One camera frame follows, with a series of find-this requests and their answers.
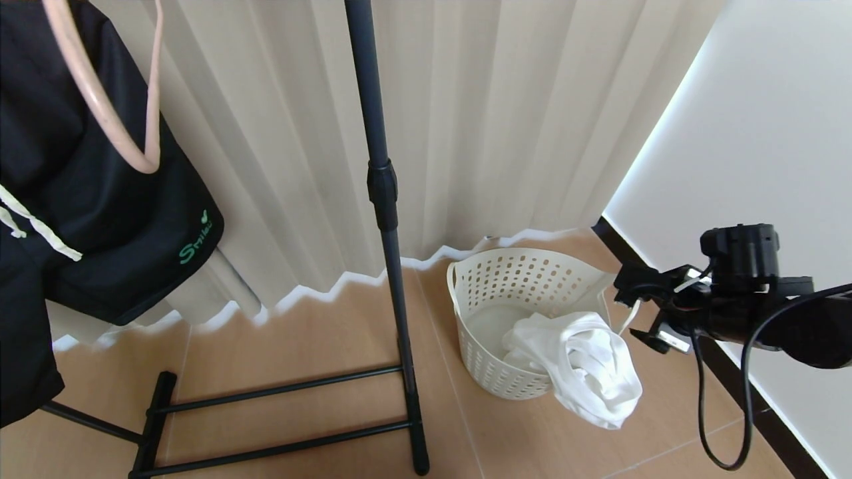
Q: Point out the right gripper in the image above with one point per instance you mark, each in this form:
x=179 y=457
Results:
x=699 y=316

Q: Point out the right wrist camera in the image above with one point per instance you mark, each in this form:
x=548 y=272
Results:
x=739 y=253

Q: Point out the pink clothes hanger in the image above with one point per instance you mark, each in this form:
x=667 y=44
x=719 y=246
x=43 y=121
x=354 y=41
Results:
x=100 y=106

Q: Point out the black clothes rack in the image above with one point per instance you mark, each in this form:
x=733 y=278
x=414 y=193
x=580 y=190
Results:
x=383 y=193

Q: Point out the white printed T-shirt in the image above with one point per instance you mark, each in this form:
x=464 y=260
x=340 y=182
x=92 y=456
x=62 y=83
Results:
x=592 y=372

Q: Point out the black shorts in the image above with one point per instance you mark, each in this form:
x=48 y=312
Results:
x=86 y=199

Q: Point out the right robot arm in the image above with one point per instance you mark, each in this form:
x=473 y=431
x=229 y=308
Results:
x=812 y=332

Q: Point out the white laundry basket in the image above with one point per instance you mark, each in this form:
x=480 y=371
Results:
x=492 y=279

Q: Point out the beige curtain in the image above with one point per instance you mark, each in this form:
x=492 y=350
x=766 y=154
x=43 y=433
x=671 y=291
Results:
x=499 y=120

